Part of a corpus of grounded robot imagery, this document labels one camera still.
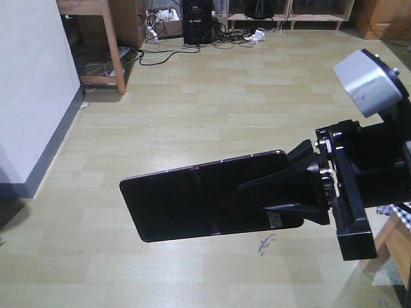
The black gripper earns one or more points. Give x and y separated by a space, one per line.
372 167

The black foldable smartphone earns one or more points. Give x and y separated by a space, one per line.
202 200

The light wooden desk shelf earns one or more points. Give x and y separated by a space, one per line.
111 24

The black white checkered bedsheet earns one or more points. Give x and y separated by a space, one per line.
401 210

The white power adapter on floor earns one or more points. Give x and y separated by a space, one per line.
258 36

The low wooden bench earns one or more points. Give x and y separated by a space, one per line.
290 11

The wooden cabinet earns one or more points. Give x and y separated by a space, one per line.
383 19

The black computer tower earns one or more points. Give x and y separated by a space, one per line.
197 21

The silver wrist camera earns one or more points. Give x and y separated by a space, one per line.
370 83

